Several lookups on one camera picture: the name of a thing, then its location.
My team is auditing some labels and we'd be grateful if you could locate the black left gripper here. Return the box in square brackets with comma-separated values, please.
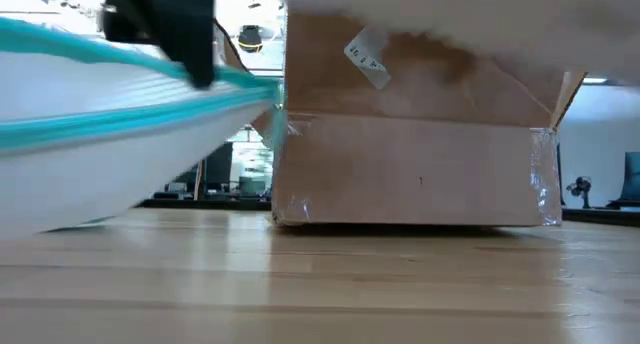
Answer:
[102, 0, 218, 91]

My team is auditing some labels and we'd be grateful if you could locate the teal-edged mesh zipper pouch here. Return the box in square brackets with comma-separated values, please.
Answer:
[0, 16, 289, 240]

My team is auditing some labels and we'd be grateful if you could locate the brown taped cardboard box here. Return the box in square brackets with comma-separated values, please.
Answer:
[214, 0, 640, 229]

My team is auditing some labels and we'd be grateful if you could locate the black monitor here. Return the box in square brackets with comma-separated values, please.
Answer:
[172, 142, 235, 190]

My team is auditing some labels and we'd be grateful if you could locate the black dome ceiling camera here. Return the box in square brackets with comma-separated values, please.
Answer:
[237, 24, 265, 54]

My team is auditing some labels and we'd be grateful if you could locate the black aluminium table frame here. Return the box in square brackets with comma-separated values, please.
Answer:
[139, 197, 640, 229]

